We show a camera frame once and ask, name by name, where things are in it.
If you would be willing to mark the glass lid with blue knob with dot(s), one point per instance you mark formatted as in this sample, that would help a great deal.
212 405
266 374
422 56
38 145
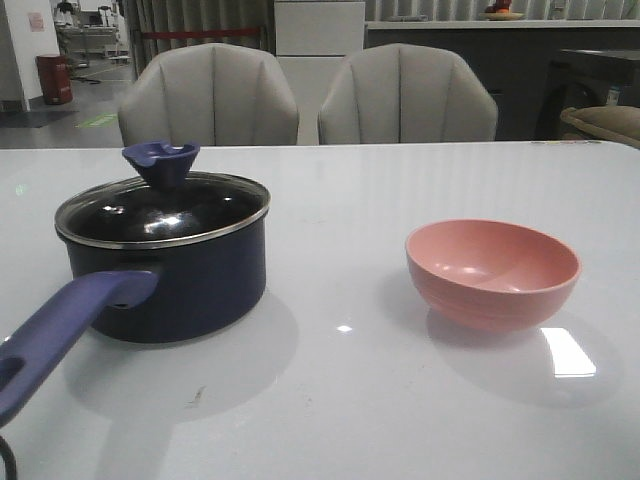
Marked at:
167 204

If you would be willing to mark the pink plastic bowl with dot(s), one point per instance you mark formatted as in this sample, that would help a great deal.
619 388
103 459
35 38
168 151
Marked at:
491 275

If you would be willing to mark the dark blue saucepan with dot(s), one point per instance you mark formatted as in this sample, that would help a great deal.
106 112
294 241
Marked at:
141 296

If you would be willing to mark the right grey upholstered chair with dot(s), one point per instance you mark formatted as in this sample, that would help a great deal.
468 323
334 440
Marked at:
401 93

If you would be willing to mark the grey upholstered chair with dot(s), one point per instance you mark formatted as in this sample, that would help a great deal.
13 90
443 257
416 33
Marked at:
214 94
401 93

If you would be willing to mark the left grey upholstered chair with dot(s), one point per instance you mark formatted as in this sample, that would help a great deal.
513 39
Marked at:
214 94

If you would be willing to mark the white cabinet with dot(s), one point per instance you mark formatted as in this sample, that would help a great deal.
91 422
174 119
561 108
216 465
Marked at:
312 37

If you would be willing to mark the red barrier belt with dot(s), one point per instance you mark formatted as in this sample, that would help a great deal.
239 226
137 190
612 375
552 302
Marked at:
209 34

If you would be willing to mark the dark grey counter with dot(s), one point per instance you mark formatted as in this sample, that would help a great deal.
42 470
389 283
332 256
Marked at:
511 58

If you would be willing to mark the fruit plate on counter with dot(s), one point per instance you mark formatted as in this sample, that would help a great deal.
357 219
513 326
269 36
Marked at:
501 10

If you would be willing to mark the red trash bin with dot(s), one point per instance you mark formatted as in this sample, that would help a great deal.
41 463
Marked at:
54 79

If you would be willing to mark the beige cushion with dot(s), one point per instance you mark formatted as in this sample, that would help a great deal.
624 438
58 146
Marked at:
614 123

